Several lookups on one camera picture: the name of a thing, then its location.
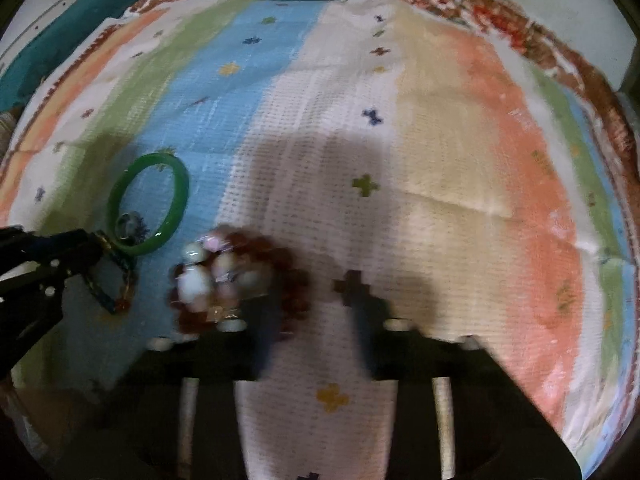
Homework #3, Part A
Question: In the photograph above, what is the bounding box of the multicolour bead bracelet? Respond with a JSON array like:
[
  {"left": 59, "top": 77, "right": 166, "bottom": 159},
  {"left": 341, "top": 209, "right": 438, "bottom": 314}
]
[{"left": 89, "top": 231, "right": 139, "bottom": 316}]

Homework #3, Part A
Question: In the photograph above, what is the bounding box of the dark red bead bracelet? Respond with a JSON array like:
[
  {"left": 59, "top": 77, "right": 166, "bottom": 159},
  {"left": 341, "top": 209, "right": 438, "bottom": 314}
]
[{"left": 169, "top": 224, "right": 314, "bottom": 338}]

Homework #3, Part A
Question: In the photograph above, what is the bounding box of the pale stone bead jewelry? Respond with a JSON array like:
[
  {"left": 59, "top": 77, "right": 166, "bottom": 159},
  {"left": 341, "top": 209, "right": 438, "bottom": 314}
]
[{"left": 176, "top": 224, "right": 273, "bottom": 326}]

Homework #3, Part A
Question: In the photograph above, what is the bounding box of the green jade bangle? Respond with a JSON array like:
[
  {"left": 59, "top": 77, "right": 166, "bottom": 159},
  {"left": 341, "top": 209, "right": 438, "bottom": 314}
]
[{"left": 106, "top": 152, "right": 190, "bottom": 257}]

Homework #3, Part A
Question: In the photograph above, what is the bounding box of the striped colourful woven cloth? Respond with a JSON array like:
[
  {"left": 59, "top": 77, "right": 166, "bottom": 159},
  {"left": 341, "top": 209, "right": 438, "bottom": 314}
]
[{"left": 1, "top": 0, "right": 639, "bottom": 479}]

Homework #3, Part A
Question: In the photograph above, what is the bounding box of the teal pillow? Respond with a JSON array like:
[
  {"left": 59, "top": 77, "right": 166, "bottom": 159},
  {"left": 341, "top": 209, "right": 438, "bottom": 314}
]
[{"left": 1, "top": 0, "right": 138, "bottom": 112}]

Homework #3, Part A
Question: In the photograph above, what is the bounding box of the small silver ring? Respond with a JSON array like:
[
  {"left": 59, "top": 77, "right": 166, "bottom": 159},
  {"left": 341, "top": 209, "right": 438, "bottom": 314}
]
[{"left": 113, "top": 211, "right": 144, "bottom": 241}]

